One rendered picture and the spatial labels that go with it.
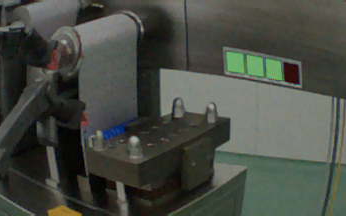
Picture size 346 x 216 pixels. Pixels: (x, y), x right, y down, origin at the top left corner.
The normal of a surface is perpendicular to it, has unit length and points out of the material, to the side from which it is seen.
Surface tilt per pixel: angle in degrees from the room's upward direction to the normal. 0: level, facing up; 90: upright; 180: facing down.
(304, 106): 90
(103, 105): 90
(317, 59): 90
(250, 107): 90
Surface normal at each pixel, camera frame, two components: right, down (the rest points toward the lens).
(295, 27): -0.55, 0.23
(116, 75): 0.84, 0.13
